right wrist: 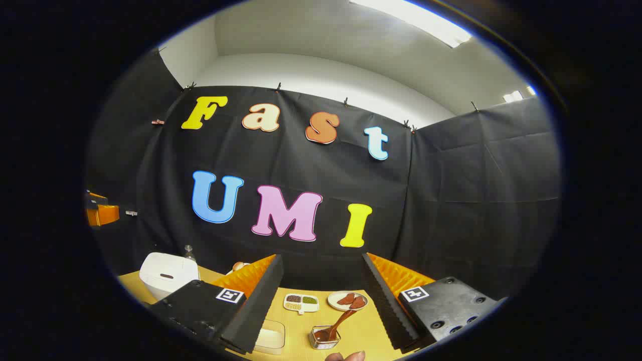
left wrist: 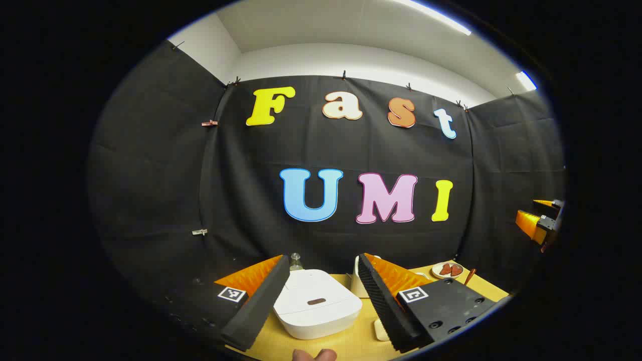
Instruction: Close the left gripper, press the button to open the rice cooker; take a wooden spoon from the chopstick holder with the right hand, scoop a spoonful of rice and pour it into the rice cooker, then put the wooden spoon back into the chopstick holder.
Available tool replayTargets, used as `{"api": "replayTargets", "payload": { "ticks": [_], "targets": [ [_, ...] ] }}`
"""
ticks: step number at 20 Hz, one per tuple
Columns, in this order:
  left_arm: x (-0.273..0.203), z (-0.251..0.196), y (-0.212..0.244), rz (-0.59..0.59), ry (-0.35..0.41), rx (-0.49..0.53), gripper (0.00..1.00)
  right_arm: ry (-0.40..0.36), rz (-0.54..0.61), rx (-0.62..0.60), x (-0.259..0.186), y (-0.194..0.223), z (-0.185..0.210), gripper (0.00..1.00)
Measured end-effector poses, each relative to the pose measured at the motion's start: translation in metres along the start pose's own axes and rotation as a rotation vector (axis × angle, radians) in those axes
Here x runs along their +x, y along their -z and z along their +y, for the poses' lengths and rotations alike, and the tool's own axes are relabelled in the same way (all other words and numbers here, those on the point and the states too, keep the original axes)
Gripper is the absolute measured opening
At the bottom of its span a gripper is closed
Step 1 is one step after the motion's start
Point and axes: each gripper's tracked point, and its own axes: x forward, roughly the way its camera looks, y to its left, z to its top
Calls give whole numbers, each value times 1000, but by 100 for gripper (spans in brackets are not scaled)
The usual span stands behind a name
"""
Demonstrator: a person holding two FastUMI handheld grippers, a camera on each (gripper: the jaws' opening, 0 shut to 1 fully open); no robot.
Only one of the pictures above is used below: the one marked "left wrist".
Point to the row of black cloth clips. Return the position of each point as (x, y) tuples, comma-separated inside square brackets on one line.
[(344, 75)]

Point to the ceiling light panel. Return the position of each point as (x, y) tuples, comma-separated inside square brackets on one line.
[(526, 80)]

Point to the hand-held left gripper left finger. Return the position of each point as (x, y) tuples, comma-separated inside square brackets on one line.
[(261, 306)]

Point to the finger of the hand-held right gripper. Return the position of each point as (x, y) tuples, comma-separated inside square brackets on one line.
[(542, 202), (529, 224)]

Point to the white toaster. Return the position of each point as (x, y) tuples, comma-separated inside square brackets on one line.
[(357, 286)]

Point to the small glass bottle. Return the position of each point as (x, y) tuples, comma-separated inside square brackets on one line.
[(296, 261)]

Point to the brown wooden spoon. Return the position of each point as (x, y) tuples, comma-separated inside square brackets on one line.
[(470, 276)]

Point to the white round plate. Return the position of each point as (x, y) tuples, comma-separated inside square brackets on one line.
[(436, 273)]

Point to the black backdrop cloth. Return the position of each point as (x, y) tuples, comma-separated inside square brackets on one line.
[(351, 150)]

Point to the red heart-shaped food piece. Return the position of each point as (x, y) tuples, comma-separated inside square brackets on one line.
[(445, 269), (456, 271)]

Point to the white rice cooker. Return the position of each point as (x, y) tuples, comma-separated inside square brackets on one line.
[(321, 316)]

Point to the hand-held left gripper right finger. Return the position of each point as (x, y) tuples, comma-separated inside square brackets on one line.
[(383, 301)]

